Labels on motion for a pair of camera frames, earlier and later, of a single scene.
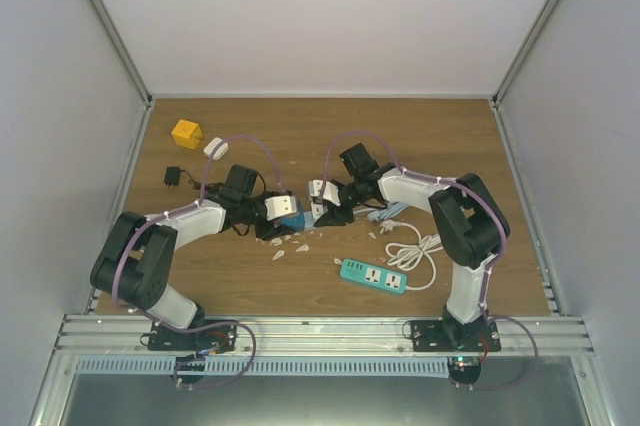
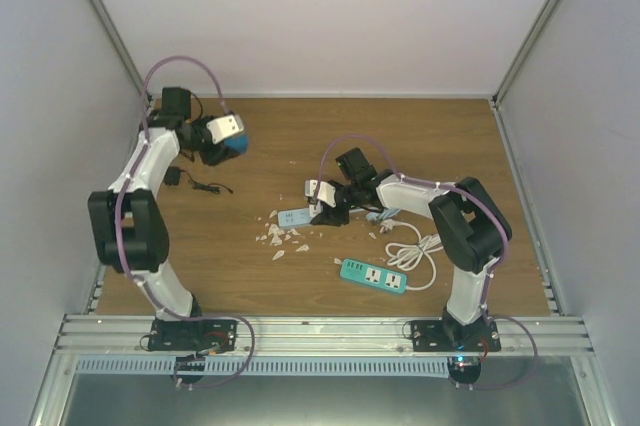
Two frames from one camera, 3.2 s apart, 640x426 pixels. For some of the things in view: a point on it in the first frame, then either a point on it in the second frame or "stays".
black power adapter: [172, 176] stays
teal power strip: [387, 279] stays
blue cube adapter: [296, 222] -> [238, 142]
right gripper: [335, 217] stays
